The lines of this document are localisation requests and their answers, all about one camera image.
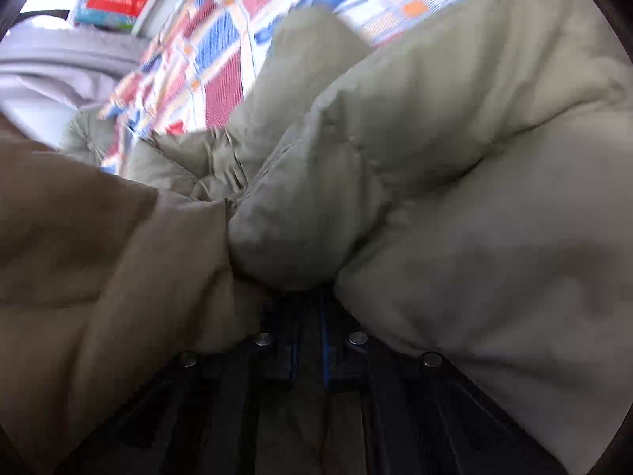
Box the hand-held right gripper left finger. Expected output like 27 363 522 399
54 298 300 475

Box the leaf patchwork quilt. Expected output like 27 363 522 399
99 0 569 179

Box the teal patterned box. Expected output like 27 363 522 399
73 7 143 34

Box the round green pleated cushion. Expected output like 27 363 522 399
59 109 130 168

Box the khaki puffer jacket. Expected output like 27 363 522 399
0 0 633 475

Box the grey cloth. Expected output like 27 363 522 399
0 14 152 132

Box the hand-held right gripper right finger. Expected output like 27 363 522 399
320 293 569 475

